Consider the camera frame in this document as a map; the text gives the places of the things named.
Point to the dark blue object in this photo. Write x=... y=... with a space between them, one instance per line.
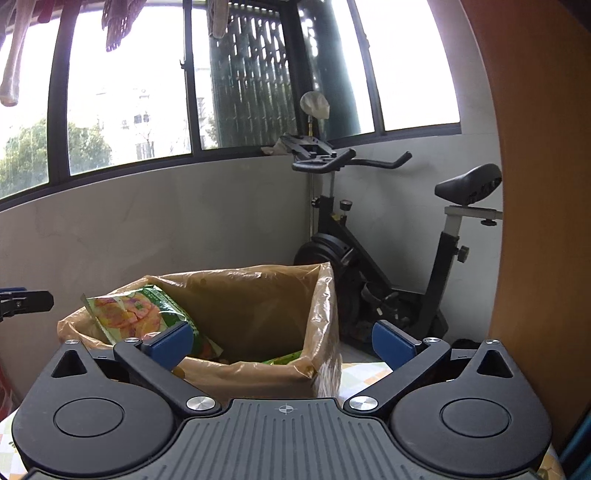
x=577 y=452

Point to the cardboard box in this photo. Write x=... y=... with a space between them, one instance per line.
x=331 y=374

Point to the hanging grey garment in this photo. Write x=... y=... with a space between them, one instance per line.
x=217 y=18

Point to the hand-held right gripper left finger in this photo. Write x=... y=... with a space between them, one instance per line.
x=168 y=344

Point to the black exercise bike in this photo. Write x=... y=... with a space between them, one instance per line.
x=332 y=249

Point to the hanging maroon patterned garment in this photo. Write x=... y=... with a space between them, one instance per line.
x=121 y=23

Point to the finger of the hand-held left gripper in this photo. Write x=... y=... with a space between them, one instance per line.
x=27 y=302

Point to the dark red object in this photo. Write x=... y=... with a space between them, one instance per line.
x=7 y=387

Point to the perforated metal screen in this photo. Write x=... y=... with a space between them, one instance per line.
x=251 y=78

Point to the white cloth on pole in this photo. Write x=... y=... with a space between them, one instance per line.
x=315 y=105

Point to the large green chips packet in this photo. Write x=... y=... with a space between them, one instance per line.
x=134 y=314

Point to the crumpled beige rag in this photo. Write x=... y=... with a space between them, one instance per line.
x=274 y=147

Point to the dark outdoor pillar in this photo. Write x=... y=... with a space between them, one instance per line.
x=332 y=69

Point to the wooden door panel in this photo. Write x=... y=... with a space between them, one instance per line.
x=545 y=184

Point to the thin metal pole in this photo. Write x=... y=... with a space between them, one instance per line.
x=314 y=184

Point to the hanging beige garment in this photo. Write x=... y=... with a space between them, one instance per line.
x=13 y=60

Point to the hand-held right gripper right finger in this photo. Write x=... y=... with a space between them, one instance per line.
x=395 y=344

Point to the small green snack packet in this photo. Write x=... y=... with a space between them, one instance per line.
x=284 y=358

